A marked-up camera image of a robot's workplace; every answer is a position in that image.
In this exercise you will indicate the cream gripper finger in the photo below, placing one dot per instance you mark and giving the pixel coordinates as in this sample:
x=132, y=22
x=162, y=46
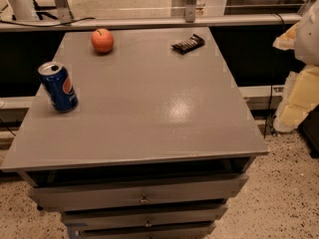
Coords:
x=286, y=41
x=300, y=97

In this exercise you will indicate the red apple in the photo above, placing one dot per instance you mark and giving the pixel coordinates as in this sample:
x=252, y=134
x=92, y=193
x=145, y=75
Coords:
x=102, y=40

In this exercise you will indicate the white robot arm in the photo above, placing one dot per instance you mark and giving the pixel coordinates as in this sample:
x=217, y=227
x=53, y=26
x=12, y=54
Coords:
x=306, y=47

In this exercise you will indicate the blue pepsi can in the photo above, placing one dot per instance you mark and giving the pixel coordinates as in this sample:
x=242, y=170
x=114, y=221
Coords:
x=56, y=81

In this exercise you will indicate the black snack bar wrapper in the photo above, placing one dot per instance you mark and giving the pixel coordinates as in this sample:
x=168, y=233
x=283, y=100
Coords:
x=188, y=45

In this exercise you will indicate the grey drawer cabinet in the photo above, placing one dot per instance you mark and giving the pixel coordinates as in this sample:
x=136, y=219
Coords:
x=145, y=112

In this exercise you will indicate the bottom grey drawer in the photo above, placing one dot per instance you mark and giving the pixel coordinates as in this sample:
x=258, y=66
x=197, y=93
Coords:
x=169, y=231

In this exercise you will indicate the grey drawer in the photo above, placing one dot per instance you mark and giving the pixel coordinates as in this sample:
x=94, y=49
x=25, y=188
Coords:
x=137, y=193
x=169, y=231
x=145, y=217

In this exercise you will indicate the middle grey drawer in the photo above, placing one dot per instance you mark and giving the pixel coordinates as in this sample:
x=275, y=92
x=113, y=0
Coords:
x=145, y=217

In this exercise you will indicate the top grey drawer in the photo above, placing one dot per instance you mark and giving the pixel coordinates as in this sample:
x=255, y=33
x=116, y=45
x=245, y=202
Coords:
x=137, y=193

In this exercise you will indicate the white pipe background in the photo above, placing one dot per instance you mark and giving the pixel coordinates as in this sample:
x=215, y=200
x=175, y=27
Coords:
x=23, y=10

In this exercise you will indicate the grey metal rail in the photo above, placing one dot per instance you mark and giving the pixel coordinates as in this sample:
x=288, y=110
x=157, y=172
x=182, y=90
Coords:
x=150, y=23

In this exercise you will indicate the metal bracket post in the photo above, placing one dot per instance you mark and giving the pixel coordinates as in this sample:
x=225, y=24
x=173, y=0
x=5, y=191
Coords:
x=190, y=9

